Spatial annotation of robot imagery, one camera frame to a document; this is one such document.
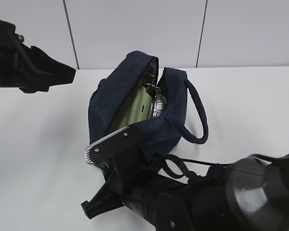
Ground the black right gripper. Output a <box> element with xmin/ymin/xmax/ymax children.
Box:
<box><xmin>81</xmin><ymin>145</ymin><xmax>193</xmax><ymax>219</ymax></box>

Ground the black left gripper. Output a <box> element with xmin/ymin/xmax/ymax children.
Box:
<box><xmin>6</xmin><ymin>22</ymin><xmax>76</xmax><ymax>93</ymax></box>

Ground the green lidded glass food container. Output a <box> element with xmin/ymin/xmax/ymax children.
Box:
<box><xmin>109</xmin><ymin>87</ymin><xmax>152</xmax><ymax>133</ymax></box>

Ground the dark navy fabric lunch bag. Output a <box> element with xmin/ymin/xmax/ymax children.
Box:
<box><xmin>88</xmin><ymin>51</ymin><xmax>209</xmax><ymax>158</ymax></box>

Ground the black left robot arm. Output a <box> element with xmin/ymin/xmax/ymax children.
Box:
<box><xmin>0</xmin><ymin>20</ymin><xmax>76</xmax><ymax>94</ymax></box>

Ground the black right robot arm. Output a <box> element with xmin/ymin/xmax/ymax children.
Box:
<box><xmin>81</xmin><ymin>145</ymin><xmax>289</xmax><ymax>231</ymax></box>

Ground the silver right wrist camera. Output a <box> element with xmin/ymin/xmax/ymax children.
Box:
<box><xmin>84</xmin><ymin>126</ymin><xmax>144</xmax><ymax>165</ymax></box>

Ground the dark blue cable loop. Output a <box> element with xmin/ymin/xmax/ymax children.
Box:
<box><xmin>149</xmin><ymin>154</ymin><xmax>232</xmax><ymax>180</ymax></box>

